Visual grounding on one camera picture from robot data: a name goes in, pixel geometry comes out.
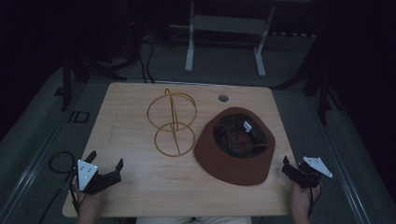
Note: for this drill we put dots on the person's right hand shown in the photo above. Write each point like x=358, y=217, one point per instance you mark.
x=300, y=199

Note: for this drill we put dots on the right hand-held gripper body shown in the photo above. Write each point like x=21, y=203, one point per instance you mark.
x=313, y=171

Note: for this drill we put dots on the person's left hand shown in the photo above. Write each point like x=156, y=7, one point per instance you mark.
x=90, y=200

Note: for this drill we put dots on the brown felt hat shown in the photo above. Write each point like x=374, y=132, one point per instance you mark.
x=214, y=158

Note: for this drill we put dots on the black rectangular floor frame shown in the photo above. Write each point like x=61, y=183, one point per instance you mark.
x=79, y=117

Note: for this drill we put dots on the white metal desk frame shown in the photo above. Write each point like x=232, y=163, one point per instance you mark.
x=229, y=24

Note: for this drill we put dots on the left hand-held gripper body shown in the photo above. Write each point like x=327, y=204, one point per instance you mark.
x=87, y=174

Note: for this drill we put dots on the grey round table grommet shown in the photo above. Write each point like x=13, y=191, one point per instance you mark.
x=223, y=98

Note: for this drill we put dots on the black tripod stand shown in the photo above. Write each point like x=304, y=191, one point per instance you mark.
x=66, y=84
x=323, y=93

